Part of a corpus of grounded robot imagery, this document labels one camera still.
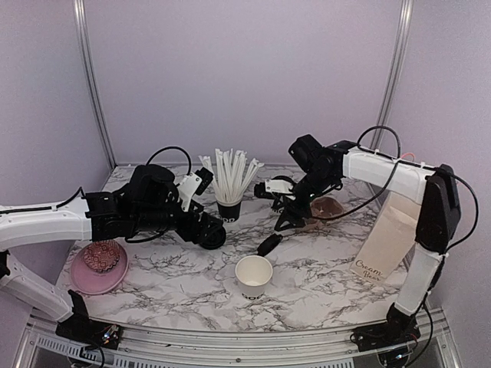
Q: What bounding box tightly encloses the right aluminium frame post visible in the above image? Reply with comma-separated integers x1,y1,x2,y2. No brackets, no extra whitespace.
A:
377,0,414,126

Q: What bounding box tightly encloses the front aluminium rail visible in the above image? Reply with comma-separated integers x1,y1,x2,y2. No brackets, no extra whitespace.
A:
15,302,461,368

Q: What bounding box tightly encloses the black cup holding straws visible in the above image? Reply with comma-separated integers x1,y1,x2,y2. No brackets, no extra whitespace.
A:
217,199,242,223

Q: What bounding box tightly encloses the bundle of white wrapped straws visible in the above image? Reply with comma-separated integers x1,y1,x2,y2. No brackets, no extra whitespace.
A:
199,148,264,205

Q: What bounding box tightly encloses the red patterned bowl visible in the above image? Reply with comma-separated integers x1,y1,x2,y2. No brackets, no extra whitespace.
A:
82,240,120,273

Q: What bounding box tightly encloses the left aluminium frame post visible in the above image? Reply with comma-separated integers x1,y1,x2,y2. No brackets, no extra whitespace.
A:
73,0,117,170

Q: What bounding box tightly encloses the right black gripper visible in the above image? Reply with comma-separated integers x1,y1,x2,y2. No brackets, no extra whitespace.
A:
272,169,337,232

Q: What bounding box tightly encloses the aluminium frame post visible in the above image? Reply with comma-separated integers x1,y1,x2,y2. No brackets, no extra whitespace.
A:
73,0,117,170
377,0,414,126

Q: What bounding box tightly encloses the stack of black lids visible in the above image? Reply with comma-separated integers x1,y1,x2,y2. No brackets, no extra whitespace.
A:
199,227,226,250

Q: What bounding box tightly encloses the pink plate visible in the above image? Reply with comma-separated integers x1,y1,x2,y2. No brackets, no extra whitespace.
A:
70,245,129,295

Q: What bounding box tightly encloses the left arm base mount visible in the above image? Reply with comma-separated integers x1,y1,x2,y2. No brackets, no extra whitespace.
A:
55,290,123,350

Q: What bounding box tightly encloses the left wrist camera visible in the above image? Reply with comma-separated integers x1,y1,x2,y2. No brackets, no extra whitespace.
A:
177,168,214,212

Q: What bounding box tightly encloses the brown cardboard cup carrier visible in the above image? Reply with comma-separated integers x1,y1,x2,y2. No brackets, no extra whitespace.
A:
301,196,344,232

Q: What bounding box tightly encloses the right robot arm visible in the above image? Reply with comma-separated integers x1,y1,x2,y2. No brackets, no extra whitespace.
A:
265,134,465,343

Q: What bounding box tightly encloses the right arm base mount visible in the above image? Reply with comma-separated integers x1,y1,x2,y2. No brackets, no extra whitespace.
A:
350,304,420,352

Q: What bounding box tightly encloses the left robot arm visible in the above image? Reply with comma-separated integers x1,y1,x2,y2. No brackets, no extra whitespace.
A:
1,161,226,341

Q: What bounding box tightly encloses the kraft paper bag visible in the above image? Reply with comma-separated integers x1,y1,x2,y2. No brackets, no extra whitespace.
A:
348,153,423,285

